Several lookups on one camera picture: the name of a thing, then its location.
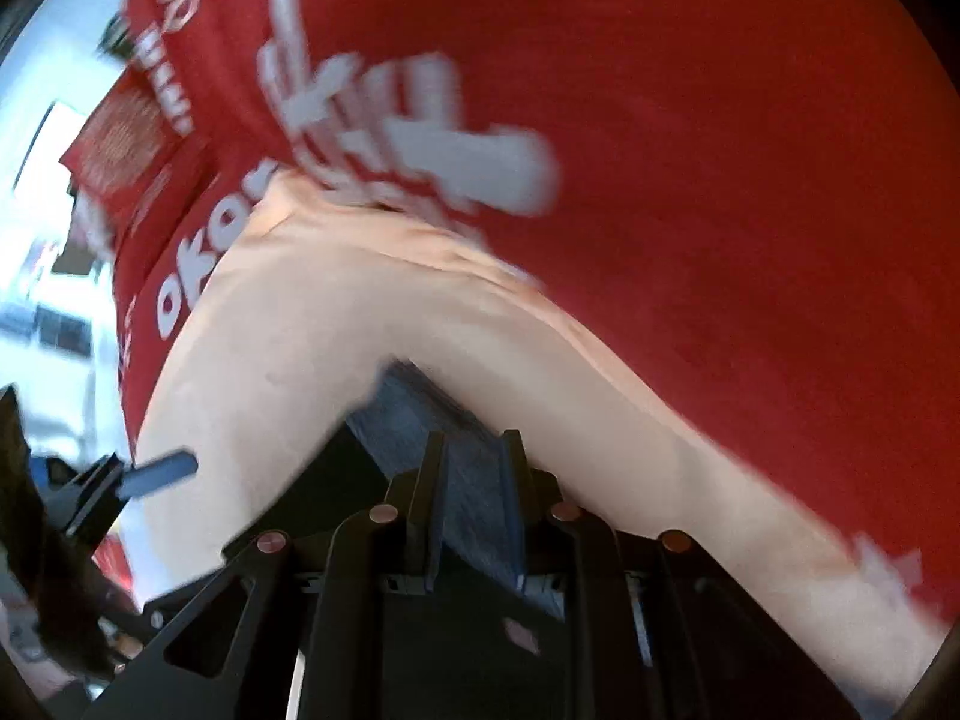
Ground black pants with blue trim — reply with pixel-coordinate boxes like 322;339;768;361
224;358;648;625

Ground peach cloth sofa seat cover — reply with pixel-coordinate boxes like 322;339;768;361
137;172;947;700

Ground red embroidered cushion left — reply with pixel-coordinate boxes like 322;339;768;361
60;70;212;249

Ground red sofa cover with characters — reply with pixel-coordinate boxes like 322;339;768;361
125;0;958;619

